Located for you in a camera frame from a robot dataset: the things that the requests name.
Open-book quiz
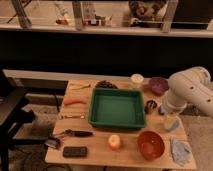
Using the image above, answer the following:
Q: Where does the small metal clip tool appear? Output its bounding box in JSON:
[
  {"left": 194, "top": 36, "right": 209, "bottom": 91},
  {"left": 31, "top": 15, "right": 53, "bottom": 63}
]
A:
[{"left": 45, "top": 137, "right": 61, "bottom": 149}]

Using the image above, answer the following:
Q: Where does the white lidded cup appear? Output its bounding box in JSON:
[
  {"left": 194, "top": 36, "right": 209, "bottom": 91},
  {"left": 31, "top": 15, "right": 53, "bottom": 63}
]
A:
[{"left": 131, "top": 74, "right": 144, "bottom": 88}]

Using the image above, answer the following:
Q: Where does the small dark round object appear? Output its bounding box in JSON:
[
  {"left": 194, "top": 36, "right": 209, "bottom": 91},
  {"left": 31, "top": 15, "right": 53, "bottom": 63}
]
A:
[{"left": 145, "top": 100, "right": 157, "bottom": 114}]

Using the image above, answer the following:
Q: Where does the blue cup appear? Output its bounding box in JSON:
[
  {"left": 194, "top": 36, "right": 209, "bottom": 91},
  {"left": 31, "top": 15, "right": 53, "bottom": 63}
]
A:
[{"left": 164, "top": 115, "right": 179, "bottom": 132}]

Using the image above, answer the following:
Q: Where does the blue crumpled cloth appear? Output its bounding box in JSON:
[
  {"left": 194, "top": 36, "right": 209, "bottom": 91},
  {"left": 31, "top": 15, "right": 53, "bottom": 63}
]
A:
[{"left": 170, "top": 138, "right": 190, "bottom": 166}]

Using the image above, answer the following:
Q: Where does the green plastic tray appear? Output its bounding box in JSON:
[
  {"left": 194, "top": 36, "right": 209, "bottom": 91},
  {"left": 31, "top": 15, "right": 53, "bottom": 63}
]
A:
[{"left": 88, "top": 88, "right": 146, "bottom": 129}]

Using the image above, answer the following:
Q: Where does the purple bowl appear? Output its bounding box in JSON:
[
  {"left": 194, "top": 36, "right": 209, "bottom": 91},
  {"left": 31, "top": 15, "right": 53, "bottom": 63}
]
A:
[{"left": 149, "top": 77, "right": 169, "bottom": 96}]

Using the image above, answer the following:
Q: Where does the orange carrot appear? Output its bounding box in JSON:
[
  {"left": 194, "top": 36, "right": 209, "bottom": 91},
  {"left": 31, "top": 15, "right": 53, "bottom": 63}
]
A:
[{"left": 63, "top": 99, "right": 86, "bottom": 106}]

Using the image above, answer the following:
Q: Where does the red bowl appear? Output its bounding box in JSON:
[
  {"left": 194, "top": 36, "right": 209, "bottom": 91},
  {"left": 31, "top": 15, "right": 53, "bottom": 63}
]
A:
[{"left": 137, "top": 131, "right": 165, "bottom": 160}]

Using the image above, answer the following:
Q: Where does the yellow apple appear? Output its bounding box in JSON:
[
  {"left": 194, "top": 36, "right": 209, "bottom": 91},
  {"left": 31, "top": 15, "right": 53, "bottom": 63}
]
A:
[{"left": 108, "top": 134, "right": 122, "bottom": 150}]

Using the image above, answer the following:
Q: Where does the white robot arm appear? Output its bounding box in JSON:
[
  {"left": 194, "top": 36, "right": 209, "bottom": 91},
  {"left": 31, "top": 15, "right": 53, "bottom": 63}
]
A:
[{"left": 160, "top": 67, "right": 213, "bottom": 118}]

